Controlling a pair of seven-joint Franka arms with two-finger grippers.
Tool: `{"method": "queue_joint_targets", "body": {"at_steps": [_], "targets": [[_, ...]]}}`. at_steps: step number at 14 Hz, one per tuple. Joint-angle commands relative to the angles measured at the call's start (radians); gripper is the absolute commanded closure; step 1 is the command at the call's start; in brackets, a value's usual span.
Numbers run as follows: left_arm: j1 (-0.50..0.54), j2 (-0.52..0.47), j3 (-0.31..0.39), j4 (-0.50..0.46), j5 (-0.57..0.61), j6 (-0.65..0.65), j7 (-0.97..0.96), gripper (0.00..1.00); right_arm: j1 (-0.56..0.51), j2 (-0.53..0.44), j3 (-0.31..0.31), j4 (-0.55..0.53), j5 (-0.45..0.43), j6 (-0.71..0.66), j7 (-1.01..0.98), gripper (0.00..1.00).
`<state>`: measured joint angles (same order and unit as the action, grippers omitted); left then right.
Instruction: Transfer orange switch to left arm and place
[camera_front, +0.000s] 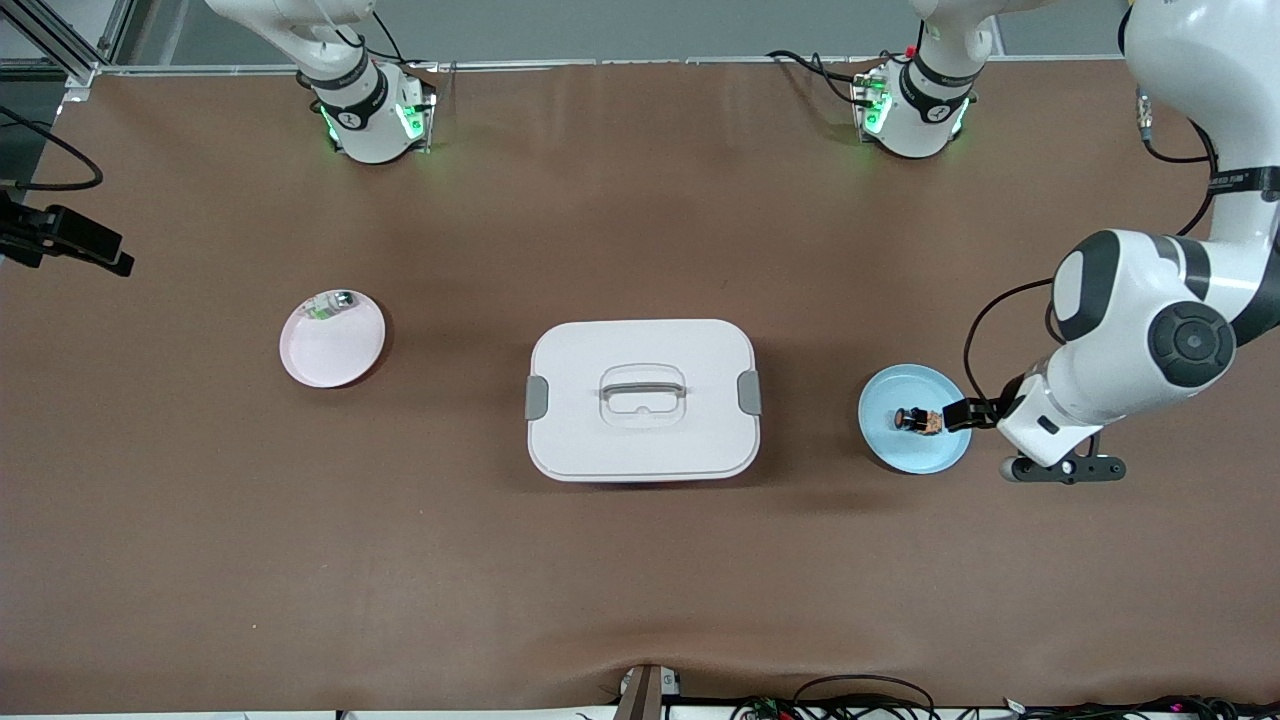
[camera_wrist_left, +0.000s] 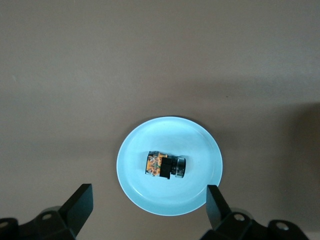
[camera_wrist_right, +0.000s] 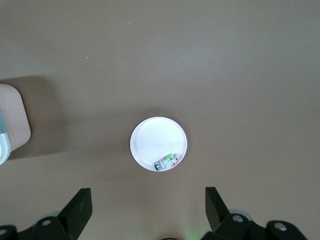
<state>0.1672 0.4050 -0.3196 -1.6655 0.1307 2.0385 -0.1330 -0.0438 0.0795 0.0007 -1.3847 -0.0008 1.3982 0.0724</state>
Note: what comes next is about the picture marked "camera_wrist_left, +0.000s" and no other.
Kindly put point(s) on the light blue round plate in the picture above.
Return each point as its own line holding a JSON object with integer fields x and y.
{"x": 162, "y": 200}

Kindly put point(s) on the brown table mat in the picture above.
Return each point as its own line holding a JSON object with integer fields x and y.
{"x": 75, "y": 75}

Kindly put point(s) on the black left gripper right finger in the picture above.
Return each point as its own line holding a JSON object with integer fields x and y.
{"x": 217, "y": 212}

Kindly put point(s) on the orange and black switch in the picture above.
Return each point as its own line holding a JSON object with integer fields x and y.
{"x": 165, "y": 166}

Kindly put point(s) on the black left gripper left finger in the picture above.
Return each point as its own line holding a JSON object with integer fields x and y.
{"x": 75, "y": 210}

